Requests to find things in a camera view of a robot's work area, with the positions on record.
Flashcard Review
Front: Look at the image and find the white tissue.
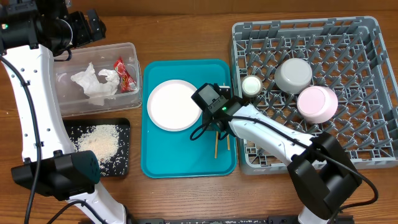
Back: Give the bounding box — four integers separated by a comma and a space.
70, 62, 120, 106

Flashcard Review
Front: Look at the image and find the white cup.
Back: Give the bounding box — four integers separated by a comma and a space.
241, 75, 263, 98

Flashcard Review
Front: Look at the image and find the pink round plate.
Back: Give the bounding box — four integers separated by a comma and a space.
147, 80, 201, 132

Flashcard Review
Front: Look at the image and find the red snack wrapper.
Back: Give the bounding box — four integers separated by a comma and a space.
114, 57, 137, 93

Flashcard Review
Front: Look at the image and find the grey bowl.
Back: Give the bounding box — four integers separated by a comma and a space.
274, 58, 312, 94

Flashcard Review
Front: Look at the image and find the pink shallow bowl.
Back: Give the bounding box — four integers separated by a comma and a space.
297, 86, 338, 124

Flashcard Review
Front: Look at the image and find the white rice with food scrap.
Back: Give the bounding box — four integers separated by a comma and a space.
67, 124, 130, 177

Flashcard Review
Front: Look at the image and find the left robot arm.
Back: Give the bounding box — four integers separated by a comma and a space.
1, 0, 134, 223

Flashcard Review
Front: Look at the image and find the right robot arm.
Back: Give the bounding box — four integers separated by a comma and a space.
190, 83, 362, 223

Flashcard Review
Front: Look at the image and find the clear plastic waste bin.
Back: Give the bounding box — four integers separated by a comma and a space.
53, 42, 142, 117

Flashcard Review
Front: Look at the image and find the grey dishwasher rack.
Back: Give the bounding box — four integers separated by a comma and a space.
231, 16, 397, 169

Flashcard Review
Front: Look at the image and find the left wooden chopstick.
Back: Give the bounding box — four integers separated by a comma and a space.
214, 131, 219, 159

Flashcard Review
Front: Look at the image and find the wooden chopstick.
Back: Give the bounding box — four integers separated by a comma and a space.
214, 131, 219, 159
223, 84, 231, 151

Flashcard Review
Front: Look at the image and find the right wooden chopstick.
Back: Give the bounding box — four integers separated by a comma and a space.
223, 84, 231, 151

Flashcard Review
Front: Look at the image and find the teal serving tray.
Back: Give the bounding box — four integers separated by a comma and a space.
141, 59, 237, 179

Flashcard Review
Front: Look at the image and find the black plastic tray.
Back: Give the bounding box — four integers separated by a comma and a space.
62, 117, 131, 178

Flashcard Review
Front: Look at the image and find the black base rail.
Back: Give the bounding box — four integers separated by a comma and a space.
137, 215, 299, 224

